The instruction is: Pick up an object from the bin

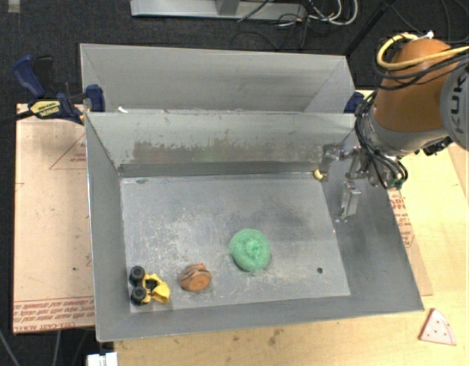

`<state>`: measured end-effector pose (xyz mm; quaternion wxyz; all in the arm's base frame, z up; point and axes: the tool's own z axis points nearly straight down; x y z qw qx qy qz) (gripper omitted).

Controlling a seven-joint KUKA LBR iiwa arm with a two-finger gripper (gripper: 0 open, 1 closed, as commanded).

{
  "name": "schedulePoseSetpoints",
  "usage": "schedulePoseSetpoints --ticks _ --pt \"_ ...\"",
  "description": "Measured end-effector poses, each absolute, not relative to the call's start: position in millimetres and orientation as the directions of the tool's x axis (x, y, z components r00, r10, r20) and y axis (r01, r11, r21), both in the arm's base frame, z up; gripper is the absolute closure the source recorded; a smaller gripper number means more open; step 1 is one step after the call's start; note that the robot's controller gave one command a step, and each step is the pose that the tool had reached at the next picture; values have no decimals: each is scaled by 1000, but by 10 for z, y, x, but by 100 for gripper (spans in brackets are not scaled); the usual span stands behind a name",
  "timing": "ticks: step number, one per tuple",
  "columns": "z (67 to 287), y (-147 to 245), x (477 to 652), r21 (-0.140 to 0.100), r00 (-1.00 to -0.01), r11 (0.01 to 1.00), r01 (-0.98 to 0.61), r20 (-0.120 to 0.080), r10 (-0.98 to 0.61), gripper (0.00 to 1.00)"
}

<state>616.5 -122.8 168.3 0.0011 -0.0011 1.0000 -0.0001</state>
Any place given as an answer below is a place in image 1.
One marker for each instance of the yellow toy truck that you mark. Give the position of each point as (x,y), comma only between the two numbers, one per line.
(154,286)

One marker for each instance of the green mesh scouring pad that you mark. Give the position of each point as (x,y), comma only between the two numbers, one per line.
(250,249)

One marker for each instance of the grey metal bin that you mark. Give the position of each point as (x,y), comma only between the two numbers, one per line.
(219,212)

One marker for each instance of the brown round wooden toy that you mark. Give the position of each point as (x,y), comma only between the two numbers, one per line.
(196,278)

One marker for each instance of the black cylinder on white bracket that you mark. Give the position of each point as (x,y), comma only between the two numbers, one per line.
(437,146)

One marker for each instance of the brown cardboard board red print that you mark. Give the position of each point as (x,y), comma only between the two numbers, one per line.
(51,212)

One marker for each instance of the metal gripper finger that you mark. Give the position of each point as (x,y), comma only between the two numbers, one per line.
(349,200)
(331,155)

